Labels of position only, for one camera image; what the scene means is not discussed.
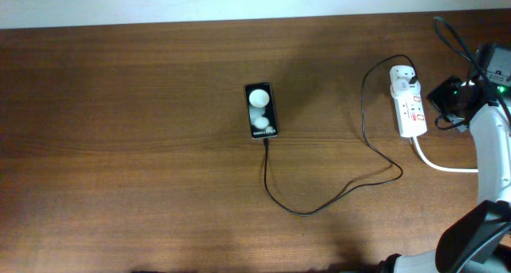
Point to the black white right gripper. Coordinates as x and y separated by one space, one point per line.
434 96

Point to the black Galaxy flip phone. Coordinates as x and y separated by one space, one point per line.
261 111

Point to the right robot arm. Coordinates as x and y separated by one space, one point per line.
480 105

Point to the white USB charger plug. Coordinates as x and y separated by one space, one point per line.
404 81

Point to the white power strip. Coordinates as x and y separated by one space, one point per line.
410 115

